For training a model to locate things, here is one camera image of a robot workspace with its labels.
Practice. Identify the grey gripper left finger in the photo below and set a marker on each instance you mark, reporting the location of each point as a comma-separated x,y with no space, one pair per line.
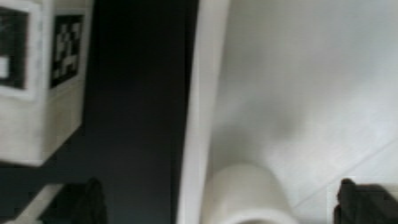
67,204

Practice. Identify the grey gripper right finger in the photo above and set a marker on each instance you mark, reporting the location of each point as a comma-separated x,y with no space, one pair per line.
367,204

